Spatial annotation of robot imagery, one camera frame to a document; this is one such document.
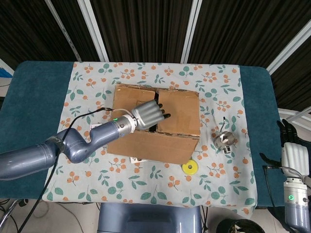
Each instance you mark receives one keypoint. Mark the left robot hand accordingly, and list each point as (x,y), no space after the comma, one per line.
(145,115)

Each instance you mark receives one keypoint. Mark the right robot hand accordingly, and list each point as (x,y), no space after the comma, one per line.
(295,157)

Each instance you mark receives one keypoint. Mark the brown cardboard box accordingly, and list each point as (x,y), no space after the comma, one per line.
(158,148)

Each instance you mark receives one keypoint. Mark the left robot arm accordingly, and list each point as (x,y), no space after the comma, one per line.
(97,136)

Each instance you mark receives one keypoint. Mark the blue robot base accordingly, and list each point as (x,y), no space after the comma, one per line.
(148,218)

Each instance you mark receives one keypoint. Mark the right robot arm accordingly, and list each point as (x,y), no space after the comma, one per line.
(296,206)

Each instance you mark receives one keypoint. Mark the red building postcard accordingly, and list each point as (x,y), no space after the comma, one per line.
(136,160)

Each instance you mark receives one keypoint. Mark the deck of playing cards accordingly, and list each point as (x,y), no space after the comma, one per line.
(93,126)

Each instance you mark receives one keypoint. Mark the yellow disc with hole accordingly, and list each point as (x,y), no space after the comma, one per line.
(187,168)

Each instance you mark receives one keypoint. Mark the floral print tablecloth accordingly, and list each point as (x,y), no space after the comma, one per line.
(145,187)

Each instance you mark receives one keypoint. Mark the stainless steel pitcher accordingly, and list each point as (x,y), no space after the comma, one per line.
(224,140)

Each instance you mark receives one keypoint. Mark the black round bin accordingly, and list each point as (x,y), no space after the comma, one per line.
(234,227)

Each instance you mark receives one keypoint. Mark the teal table cover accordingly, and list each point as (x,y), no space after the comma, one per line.
(36,97)

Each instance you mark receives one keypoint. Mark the blue white board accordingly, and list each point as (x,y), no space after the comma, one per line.
(5,70)

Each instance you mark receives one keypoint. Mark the white floor frame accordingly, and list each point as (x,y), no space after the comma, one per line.
(294,116)

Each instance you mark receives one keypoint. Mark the white frame post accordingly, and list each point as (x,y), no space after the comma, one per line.
(192,31)
(93,31)
(289,48)

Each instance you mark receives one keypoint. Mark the thin grey frame bar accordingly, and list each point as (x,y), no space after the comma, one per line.
(63,29)

